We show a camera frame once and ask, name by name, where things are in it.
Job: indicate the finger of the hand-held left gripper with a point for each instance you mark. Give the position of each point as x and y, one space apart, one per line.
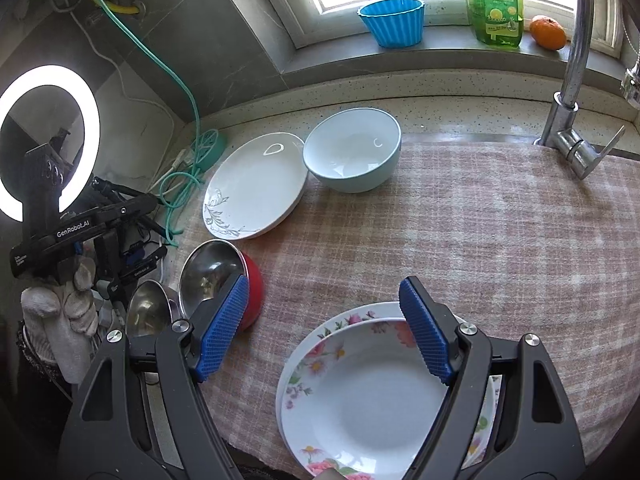
140 206

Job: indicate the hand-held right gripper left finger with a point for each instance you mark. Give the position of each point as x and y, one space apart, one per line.
225 325

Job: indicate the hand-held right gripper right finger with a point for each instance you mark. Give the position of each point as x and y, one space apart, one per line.
425 330

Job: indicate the red steel-lined bowl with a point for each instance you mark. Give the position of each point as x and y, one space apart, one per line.
252 280

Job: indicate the small steel bowl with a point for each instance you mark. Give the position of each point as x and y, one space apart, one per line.
147 310

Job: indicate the floral deep plate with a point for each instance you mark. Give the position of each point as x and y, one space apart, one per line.
370 400
320 327

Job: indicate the white leaf print plate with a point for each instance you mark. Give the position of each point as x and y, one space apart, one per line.
255 185

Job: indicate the light blue bowl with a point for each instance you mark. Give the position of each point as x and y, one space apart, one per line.
350 155

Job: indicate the person's left forearm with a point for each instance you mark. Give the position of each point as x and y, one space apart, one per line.
30 345

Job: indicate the person's left hand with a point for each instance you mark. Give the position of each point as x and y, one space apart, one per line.
60 320

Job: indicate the black tripod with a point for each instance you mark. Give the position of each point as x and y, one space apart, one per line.
125 191

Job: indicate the black blue tripod clamp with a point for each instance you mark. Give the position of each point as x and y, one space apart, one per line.
142 262

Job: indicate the pink plaid cloth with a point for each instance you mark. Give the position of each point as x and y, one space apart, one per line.
450 240

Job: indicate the blue ribbed plastic cup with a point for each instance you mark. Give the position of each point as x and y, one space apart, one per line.
395 25

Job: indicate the chrome faucet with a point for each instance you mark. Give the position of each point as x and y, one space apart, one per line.
575 60

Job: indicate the orange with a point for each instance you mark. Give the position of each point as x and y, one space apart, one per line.
548 32

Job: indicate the green dish soap bottle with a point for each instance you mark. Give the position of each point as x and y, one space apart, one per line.
492 10

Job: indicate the white window frame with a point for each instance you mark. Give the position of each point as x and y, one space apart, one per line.
310 10

